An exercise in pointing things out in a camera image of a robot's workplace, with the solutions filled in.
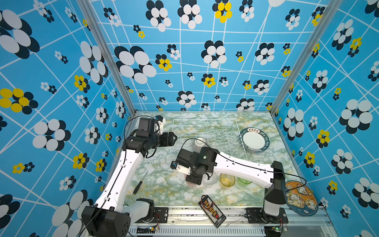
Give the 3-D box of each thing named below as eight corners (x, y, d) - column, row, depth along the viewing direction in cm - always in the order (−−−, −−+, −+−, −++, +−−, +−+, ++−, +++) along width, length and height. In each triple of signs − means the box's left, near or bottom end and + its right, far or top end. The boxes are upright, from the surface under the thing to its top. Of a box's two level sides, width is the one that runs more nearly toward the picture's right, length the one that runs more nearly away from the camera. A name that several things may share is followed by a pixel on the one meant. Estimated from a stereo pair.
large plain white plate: (243, 154, 98) (245, 150, 94) (237, 131, 110) (239, 127, 106) (270, 153, 98) (273, 150, 94) (262, 131, 110) (264, 127, 106)
